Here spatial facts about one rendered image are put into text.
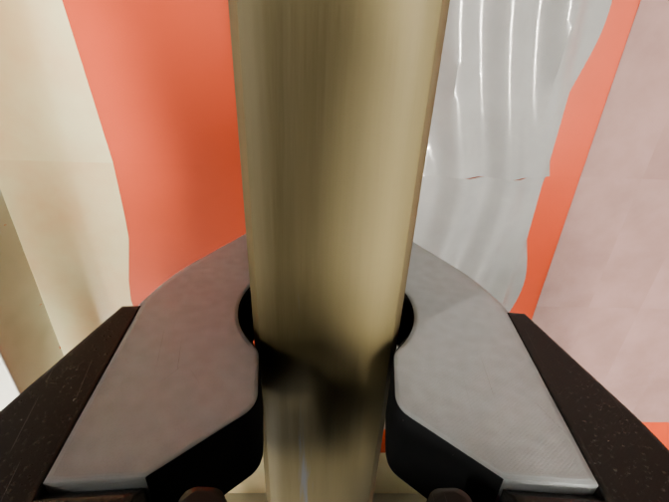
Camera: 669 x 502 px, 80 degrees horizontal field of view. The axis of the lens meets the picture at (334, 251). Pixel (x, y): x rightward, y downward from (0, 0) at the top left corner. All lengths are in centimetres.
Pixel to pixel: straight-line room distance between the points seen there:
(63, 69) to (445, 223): 18
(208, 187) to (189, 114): 3
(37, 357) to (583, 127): 29
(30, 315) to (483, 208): 24
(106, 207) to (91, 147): 3
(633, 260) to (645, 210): 3
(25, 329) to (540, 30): 27
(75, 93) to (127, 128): 2
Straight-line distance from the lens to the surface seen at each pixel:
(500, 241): 21
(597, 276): 26
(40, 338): 27
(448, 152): 19
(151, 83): 20
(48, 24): 21
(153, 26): 19
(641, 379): 33
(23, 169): 23
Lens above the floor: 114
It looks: 61 degrees down
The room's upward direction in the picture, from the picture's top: 178 degrees clockwise
